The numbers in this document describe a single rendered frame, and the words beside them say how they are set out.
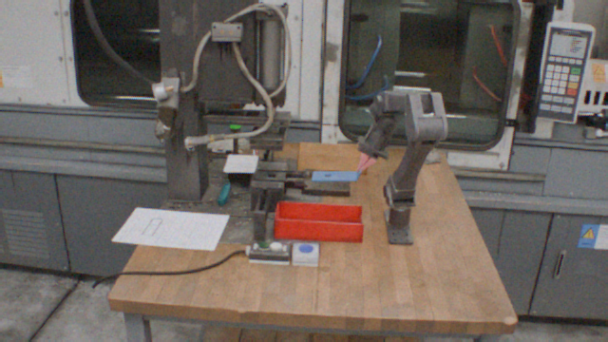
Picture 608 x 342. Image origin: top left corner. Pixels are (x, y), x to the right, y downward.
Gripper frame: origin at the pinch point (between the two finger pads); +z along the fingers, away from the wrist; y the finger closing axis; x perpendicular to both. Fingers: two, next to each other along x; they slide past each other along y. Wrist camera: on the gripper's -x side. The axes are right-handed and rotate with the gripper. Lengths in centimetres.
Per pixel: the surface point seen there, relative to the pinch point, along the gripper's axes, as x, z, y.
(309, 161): -22.7, 14.4, 12.4
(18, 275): -65, 167, 115
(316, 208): 14.1, 11.6, 7.8
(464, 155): -55, -6, -46
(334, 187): -7.0, 12.0, 2.6
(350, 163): -23.3, 8.1, -0.6
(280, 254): 38.9, 16.1, 14.1
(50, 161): -61, 89, 114
